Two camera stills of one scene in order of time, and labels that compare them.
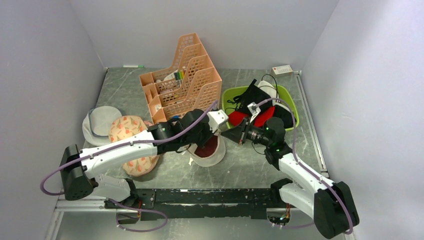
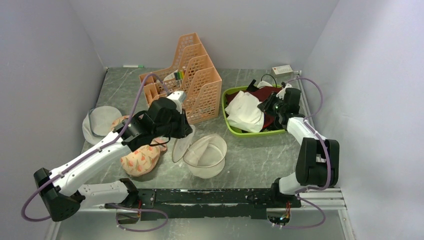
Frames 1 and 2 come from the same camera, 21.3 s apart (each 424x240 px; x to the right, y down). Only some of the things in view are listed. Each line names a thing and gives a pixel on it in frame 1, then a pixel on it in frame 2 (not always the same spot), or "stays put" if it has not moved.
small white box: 282,70 stays put
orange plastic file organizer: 192,83 stays put
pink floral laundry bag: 127,126 stays put
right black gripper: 238,134 -> 265,106
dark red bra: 209,148 -> 261,94
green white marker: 140,66 stays put
